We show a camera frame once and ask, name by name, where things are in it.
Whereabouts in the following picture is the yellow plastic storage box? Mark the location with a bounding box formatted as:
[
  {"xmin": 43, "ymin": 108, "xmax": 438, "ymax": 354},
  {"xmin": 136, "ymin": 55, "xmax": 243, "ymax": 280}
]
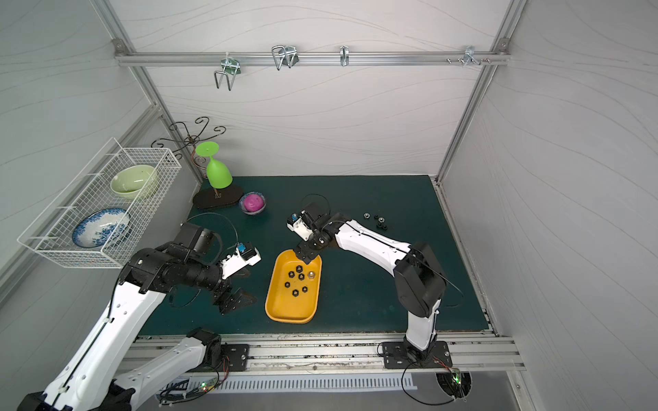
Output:
[{"xmin": 265, "ymin": 249, "xmax": 322, "ymax": 324}]

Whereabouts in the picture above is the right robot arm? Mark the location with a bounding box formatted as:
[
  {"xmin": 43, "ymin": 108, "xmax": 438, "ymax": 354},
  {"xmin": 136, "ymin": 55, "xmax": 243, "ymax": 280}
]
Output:
[{"xmin": 286, "ymin": 214, "xmax": 448, "ymax": 360}]

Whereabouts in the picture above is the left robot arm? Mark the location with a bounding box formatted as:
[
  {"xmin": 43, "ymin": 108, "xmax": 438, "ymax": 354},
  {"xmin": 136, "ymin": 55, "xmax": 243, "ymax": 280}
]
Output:
[{"xmin": 18, "ymin": 241, "xmax": 260, "ymax": 410}]

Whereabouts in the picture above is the purple ball in bowl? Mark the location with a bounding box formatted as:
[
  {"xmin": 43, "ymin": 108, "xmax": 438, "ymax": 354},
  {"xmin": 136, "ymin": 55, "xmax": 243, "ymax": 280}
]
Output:
[{"xmin": 239, "ymin": 192, "xmax": 267, "ymax": 215}]

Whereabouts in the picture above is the black metal cup stand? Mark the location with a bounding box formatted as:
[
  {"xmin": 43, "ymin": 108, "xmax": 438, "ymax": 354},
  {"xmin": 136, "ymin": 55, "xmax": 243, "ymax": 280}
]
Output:
[{"xmin": 150, "ymin": 116, "xmax": 243, "ymax": 210}]

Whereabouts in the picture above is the green plastic goblet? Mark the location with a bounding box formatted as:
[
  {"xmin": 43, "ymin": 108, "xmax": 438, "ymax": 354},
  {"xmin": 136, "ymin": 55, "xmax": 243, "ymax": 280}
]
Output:
[{"xmin": 195, "ymin": 141, "xmax": 233, "ymax": 189}]

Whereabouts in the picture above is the blue white patterned bowl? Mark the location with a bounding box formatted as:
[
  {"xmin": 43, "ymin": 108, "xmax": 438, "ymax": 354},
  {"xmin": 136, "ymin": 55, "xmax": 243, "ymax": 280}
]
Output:
[{"xmin": 71, "ymin": 207, "xmax": 132, "ymax": 249}]

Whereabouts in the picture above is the light green bowl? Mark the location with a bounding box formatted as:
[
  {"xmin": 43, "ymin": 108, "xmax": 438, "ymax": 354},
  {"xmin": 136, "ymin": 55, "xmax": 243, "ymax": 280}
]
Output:
[{"xmin": 110, "ymin": 164, "xmax": 159, "ymax": 200}]

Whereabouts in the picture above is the metal hook middle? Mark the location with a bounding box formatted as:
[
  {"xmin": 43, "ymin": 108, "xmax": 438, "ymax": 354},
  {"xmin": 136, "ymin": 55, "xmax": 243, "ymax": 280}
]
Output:
[{"xmin": 271, "ymin": 45, "xmax": 299, "ymax": 71}]

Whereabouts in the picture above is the metal hook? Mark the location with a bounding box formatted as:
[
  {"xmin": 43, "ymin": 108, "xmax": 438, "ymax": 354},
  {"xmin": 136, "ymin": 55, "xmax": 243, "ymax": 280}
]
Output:
[
  {"xmin": 271, "ymin": 45, "xmax": 299, "ymax": 71},
  {"xmin": 214, "ymin": 55, "xmax": 242, "ymax": 91},
  {"xmin": 446, "ymin": 46, "xmax": 489, "ymax": 66}
]

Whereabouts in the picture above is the metal hook left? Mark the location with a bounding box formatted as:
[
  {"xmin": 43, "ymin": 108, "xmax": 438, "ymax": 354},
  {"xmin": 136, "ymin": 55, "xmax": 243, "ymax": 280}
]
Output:
[{"xmin": 214, "ymin": 55, "xmax": 242, "ymax": 91}]

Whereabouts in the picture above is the metal hook right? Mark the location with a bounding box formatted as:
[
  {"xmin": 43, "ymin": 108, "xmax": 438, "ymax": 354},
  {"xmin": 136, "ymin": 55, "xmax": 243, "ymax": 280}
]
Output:
[{"xmin": 446, "ymin": 46, "xmax": 489, "ymax": 66}]

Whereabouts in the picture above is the aluminium crossbar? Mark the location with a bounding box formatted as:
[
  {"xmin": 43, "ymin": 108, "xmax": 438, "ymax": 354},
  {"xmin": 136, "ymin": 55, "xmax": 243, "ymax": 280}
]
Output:
[{"xmin": 115, "ymin": 49, "xmax": 512, "ymax": 68}]

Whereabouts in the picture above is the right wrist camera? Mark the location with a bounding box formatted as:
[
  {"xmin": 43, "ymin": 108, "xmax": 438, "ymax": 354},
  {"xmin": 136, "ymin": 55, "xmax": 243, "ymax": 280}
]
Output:
[{"xmin": 286, "ymin": 213, "xmax": 313, "ymax": 241}]

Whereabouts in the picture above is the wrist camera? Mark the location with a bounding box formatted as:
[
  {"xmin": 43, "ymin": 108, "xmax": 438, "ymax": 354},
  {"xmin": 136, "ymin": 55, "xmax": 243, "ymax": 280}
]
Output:
[
  {"xmin": 219, "ymin": 242, "xmax": 261, "ymax": 280},
  {"xmin": 286, "ymin": 213, "xmax": 313, "ymax": 241}
]

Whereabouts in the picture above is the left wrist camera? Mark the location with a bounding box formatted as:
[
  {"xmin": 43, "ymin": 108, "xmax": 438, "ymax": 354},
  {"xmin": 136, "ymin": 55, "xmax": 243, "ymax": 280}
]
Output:
[{"xmin": 219, "ymin": 242, "xmax": 261, "ymax": 280}]

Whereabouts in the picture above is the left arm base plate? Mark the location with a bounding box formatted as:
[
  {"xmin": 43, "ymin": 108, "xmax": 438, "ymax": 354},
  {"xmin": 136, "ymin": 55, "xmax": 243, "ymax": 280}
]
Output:
[{"xmin": 203, "ymin": 342, "xmax": 250, "ymax": 373}]

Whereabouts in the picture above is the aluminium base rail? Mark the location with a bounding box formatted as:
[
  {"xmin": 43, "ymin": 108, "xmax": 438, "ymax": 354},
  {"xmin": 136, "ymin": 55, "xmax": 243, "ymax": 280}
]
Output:
[{"xmin": 101, "ymin": 332, "xmax": 526, "ymax": 380}]

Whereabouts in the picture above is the white slotted cable duct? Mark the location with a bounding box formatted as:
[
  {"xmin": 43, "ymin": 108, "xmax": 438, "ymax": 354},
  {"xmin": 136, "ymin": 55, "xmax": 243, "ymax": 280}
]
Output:
[{"xmin": 214, "ymin": 373, "xmax": 418, "ymax": 394}]

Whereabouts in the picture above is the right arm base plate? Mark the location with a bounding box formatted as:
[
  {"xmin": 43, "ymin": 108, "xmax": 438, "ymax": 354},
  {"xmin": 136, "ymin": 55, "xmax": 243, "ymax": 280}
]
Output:
[{"xmin": 376, "ymin": 340, "xmax": 453, "ymax": 370}]

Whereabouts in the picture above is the white wire basket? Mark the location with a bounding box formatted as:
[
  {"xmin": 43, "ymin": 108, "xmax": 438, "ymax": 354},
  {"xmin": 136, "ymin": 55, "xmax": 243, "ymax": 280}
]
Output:
[{"xmin": 17, "ymin": 139, "xmax": 181, "ymax": 269}]

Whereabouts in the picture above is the metal bracket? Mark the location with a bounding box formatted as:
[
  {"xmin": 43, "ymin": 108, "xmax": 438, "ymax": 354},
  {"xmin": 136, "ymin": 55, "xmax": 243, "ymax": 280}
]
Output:
[{"xmin": 339, "ymin": 46, "xmax": 350, "ymax": 67}]

